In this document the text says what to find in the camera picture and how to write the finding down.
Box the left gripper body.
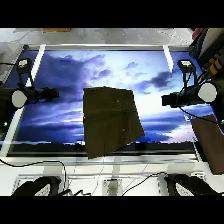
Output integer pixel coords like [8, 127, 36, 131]
[39, 87, 61, 103]

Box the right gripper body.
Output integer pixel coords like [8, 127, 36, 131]
[161, 91, 184, 109]

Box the heap of clothes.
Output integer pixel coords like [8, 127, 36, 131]
[187, 27, 224, 82]

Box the dark olive garment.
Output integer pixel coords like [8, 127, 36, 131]
[82, 86, 146, 160]

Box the black cable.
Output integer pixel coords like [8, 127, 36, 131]
[0, 157, 70, 192]
[178, 106, 224, 127]
[121, 171, 168, 197]

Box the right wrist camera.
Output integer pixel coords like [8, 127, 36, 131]
[176, 59, 197, 88]

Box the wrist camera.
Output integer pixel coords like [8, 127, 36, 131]
[16, 58, 33, 88]
[176, 59, 197, 88]

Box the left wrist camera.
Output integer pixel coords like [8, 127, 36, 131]
[16, 58, 33, 88]

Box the silver frame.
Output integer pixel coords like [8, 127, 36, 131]
[0, 154, 224, 197]

